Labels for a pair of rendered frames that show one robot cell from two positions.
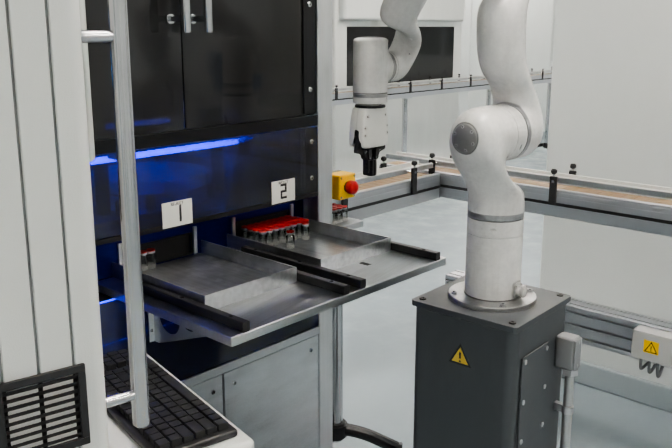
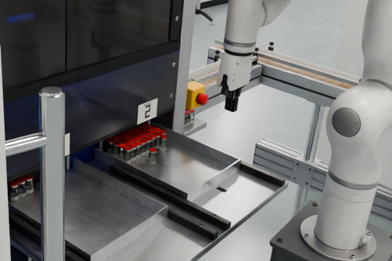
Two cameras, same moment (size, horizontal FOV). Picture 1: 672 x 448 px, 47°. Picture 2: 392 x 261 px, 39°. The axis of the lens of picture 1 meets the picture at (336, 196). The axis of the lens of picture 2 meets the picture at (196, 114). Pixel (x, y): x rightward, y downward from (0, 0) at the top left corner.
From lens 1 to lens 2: 0.62 m
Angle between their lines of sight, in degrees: 14
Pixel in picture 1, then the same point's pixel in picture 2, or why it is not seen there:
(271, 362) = not seen: hidden behind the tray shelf
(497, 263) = (352, 221)
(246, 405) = not seen: outside the picture
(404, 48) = (276, 0)
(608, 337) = (384, 211)
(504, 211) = (366, 180)
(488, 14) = (384, 4)
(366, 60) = (242, 13)
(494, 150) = (373, 137)
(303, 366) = not seen: hidden behind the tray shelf
